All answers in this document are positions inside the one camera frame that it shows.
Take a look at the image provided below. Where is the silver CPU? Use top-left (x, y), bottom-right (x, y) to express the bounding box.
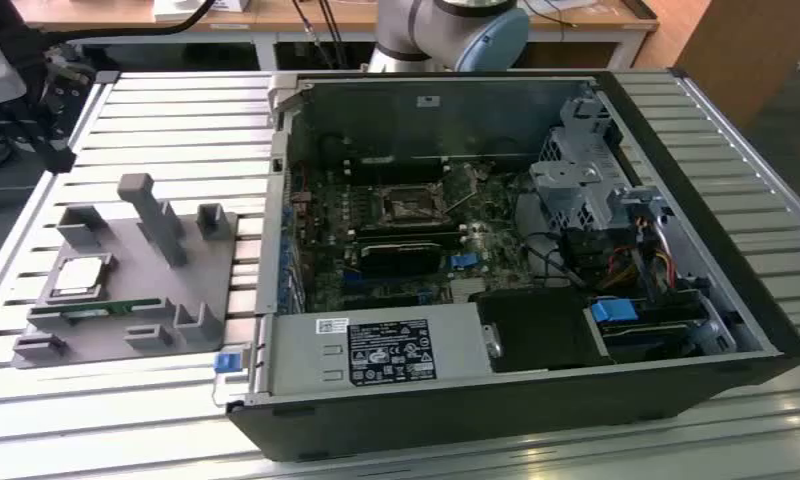
top-left (50, 257), bottom-right (109, 297)

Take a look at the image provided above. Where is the CPU socket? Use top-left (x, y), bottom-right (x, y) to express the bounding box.
top-left (378, 185), bottom-right (452, 226)

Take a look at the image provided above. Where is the white box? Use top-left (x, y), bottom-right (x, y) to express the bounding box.
top-left (151, 0), bottom-right (252, 24)

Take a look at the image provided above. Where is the grey plastic parts rack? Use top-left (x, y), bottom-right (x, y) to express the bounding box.
top-left (9, 172), bottom-right (241, 371)

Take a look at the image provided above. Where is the green RAM stick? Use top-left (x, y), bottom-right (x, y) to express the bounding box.
top-left (57, 297), bottom-right (162, 319)

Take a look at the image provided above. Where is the wooden desk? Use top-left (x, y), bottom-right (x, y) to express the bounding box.
top-left (22, 0), bottom-right (661, 71)

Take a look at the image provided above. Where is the black RAM stick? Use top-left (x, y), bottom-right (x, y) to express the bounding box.
top-left (353, 224), bottom-right (458, 236)

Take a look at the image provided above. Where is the black graphics card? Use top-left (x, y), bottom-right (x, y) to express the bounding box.
top-left (356, 240), bottom-right (442, 277)

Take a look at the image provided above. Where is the grey power supply unit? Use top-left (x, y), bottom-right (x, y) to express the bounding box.
top-left (264, 312), bottom-right (496, 397)

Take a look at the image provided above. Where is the green motherboard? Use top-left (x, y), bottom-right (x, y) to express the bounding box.
top-left (284, 163), bottom-right (556, 314)

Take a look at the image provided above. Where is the silver chipset heatsink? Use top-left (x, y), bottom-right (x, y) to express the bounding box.
top-left (450, 279), bottom-right (489, 302)

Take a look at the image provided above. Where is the silver metal drive cage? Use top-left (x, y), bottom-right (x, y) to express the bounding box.
top-left (526, 96), bottom-right (642, 232)

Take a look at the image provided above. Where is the black open PC case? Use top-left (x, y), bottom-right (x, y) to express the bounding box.
top-left (223, 69), bottom-right (800, 464)

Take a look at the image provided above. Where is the black plastic shroud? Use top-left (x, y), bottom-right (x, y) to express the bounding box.
top-left (469, 288), bottom-right (613, 374)

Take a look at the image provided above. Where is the hard disk in blue carrier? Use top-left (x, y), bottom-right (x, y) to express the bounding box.
top-left (588, 296), bottom-right (708, 351)

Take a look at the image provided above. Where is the brown wooden cabinet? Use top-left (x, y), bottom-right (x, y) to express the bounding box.
top-left (630, 0), bottom-right (800, 132)

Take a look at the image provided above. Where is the black corrugated hose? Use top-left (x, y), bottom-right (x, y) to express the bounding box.
top-left (30, 0), bottom-right (218, 37)

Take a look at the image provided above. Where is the black hanging cable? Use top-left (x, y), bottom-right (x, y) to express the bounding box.
top-left (289, 0), bottom-right (349, 71)

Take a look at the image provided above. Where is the black cable in case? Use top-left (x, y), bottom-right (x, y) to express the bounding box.
top-left (517, 230), bottom-right (596, 287)

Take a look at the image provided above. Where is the yellow wire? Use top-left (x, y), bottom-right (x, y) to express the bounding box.
top-left (636, 219), bottom-right (676, 290)

